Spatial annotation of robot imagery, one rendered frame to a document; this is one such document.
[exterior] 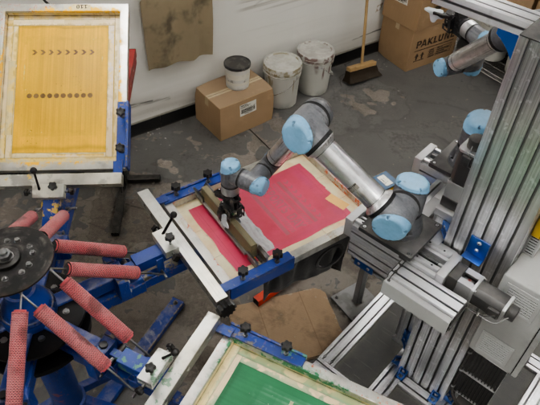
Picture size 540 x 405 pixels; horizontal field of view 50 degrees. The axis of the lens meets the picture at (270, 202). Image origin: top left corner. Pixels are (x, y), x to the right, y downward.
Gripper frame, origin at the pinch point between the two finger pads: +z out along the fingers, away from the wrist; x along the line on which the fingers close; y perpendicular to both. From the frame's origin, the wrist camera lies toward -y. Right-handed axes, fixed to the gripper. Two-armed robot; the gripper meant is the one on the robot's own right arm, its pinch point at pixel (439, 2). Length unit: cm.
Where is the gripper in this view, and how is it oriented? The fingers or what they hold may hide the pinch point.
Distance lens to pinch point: 274.9
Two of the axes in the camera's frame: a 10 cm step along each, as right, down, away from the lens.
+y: 1.0, 6.7, 7.3
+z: -3.8, -6.6, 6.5
